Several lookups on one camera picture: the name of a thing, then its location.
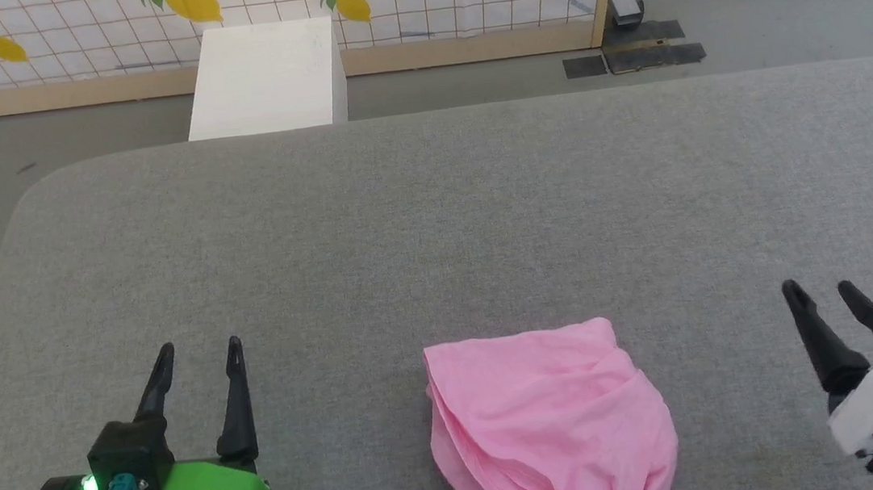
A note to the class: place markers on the white box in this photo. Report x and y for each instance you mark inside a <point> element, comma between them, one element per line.
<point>265,80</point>

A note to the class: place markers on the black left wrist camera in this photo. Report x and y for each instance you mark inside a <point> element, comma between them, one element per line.
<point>130,452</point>

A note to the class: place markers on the lemon print partition screen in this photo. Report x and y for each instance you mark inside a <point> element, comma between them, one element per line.
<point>82,39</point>

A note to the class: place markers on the pink cloth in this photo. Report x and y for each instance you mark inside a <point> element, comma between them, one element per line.
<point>553,427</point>

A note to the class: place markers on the dark floor tape patch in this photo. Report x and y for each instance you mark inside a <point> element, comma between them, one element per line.
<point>645,32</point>

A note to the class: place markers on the long black floor tape patch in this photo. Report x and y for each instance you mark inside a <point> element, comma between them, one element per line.
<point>656,58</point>

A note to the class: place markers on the small black floor tape patch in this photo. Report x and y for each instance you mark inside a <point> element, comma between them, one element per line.
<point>585,67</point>

